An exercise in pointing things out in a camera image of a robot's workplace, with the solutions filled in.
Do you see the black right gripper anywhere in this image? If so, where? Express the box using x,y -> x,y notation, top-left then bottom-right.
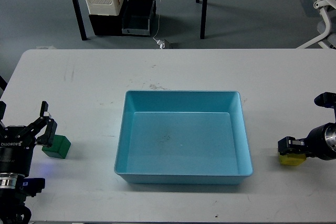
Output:
278,124 -> 331,160

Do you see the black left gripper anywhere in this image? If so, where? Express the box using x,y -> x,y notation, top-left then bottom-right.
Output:
1,101 -> 57,177

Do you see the yellow wooden cube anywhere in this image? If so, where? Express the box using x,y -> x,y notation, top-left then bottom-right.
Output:
278,154 -> 307,166

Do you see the green wooden cube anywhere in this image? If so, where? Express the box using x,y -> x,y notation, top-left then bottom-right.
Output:
41,135 -> 71,159

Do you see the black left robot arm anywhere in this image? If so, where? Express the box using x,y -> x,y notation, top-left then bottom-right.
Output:
1,101 -> 57,223

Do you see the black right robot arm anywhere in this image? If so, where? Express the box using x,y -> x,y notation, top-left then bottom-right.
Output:
278,122 -> 335,161

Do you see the black storage box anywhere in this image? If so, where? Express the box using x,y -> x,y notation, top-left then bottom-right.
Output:
89,0 -> 128,36

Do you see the light blue plastic tray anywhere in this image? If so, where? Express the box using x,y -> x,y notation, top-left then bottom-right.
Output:
114,90 -> 254,185

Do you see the white office chair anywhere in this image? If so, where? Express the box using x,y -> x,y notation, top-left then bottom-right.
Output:
298,0 -> 335,49

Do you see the white power adapter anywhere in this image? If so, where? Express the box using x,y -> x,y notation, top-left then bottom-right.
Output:
156,39 -> 173,49

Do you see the black left table leg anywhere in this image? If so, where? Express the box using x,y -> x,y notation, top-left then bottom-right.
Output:
72,0 -> 88,41

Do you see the dark grey open bin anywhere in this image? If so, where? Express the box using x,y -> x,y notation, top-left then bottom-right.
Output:
122,0 -> 156,37

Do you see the black right table leg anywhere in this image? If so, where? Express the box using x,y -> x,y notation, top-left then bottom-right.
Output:
200,0 -> 207,39

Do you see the white hanging cable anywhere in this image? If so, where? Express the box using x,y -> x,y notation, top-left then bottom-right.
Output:
153,0 -> 163,41

